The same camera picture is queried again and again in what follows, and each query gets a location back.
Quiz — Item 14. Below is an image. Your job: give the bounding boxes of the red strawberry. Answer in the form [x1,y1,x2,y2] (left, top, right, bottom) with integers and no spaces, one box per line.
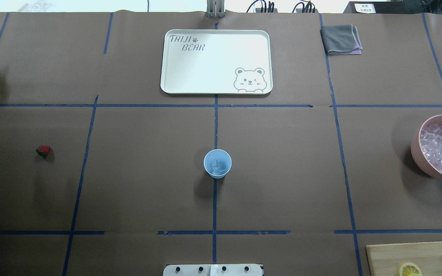
[36,145,51,157]

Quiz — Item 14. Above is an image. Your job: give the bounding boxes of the light blue cup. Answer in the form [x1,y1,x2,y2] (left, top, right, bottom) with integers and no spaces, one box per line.
[203,149,232,179]

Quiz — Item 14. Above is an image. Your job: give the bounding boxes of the cream bear tray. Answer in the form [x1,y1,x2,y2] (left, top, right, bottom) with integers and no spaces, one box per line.
[160,29,274,95]

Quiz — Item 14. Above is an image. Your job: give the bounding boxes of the grey folded cloth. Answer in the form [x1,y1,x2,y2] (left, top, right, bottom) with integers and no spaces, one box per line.
[320,24,363,55]

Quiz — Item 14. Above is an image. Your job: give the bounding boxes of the wooden cutting board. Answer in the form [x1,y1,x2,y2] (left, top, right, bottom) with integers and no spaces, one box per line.
[366,241,442,276]

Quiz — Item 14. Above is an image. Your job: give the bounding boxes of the lemon slices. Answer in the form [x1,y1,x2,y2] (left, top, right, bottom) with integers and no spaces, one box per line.
[398,262,423,276]

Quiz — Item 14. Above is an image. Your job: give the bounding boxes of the aluminium frame post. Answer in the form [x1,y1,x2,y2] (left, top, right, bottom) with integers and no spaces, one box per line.
[206,0,226,18]

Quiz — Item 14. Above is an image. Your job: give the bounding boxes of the white camera pole mount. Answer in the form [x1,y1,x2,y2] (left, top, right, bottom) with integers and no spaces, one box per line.
[163,263,264,276]

